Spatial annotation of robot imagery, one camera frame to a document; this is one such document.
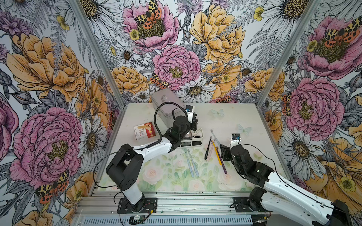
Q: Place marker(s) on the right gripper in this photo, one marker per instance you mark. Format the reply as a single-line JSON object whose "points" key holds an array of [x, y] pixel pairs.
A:
{"points": [[225, 152]]}

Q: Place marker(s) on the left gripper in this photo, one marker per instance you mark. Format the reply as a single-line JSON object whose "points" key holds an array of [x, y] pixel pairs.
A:
{"points": [[194, 124]]}

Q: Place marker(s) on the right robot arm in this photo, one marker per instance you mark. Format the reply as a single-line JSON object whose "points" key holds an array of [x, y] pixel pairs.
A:
{"points": [[276, 194]]}

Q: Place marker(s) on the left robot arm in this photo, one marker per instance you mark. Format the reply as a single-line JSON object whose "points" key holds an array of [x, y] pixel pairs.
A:
{"points": [[125, 167]]}

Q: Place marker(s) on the yellow toothbrush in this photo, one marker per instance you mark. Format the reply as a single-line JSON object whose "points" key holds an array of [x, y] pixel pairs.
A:
{"points": [[217, 153]]}

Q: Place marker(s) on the purple toothbrush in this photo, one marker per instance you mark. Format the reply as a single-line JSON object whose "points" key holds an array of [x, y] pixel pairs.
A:
{"points": [[223, 166]]}

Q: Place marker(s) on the pink toothbrush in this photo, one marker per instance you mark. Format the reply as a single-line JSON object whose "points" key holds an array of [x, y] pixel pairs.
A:
{"points": [[211, 148]]}

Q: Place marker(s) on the black toothbrush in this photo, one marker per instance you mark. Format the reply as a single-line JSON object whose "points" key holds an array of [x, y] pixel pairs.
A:
{"points": [[207, 149]]}

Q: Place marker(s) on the cream toothbrush holder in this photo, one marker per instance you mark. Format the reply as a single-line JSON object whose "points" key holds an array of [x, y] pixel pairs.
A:
{"points": [[193, 139]]}

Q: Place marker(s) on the silver aluminium case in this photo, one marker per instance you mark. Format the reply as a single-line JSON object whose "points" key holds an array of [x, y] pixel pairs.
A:
{"points": [[166, 111]]}

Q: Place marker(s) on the red white small box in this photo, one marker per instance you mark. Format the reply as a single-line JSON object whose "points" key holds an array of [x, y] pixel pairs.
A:
{"points": [[144, 131]]}

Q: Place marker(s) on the green circuit board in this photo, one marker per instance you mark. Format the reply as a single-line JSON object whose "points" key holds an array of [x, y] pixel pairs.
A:
{"points": [[134, 220]]}

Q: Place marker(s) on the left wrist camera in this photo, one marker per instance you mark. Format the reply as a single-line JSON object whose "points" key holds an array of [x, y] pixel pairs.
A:
{"points": [[190, 112]]}

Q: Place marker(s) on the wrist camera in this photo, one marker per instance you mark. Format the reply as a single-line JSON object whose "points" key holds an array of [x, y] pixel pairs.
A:
{"points": [[190, 112], [235, 141]]}

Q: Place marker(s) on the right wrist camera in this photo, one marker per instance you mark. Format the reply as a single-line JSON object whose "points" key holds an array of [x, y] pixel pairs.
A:
{"points": [[235, 141]]}

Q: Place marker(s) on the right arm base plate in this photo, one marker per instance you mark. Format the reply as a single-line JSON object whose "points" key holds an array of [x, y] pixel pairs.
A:
{"points": [[245, 204]]}

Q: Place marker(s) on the aluminium front rail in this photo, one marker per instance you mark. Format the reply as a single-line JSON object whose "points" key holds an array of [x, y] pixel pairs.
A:
{"points": [[171, 209]]}

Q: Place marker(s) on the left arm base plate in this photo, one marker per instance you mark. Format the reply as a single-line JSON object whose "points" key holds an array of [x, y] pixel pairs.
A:
{"points": [[144, 205]]}

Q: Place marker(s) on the aluminium corner post right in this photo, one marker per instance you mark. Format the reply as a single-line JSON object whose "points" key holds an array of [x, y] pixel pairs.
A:
{"points": [[301, 26]]}

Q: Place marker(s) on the aluminium corner post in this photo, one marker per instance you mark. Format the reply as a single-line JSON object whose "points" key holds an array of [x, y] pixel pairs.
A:
{"points": [[92, 40], [301, 26]]}

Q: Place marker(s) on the aluminium corner post left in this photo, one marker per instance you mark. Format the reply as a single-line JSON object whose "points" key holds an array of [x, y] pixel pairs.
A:
{"points": [[92, 40]]}

